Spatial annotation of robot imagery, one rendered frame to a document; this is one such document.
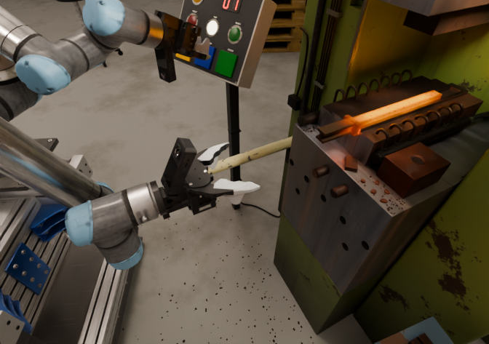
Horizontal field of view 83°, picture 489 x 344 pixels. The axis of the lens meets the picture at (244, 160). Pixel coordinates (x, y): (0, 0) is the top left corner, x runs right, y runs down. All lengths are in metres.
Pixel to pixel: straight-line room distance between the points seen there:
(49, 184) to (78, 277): 0.91
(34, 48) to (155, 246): 1.25
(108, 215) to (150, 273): 1.09
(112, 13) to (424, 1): 0.57
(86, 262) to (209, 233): 0.62
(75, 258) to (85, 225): 1.00
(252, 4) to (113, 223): 0.74
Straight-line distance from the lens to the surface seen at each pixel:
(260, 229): 1.68
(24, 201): 1.13
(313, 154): 0.82
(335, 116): 0.80
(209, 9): 1.08
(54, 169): 0.62
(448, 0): 0.63
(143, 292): 1.60
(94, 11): 0.67
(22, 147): 0.59
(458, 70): 1.15
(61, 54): 0.68
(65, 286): 1.51
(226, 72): 0.97
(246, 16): 0.98
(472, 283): 0.95
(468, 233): 0.87
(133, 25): 0.69
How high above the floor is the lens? 1.42
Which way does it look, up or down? 44 degrees down
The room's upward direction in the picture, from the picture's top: straight up
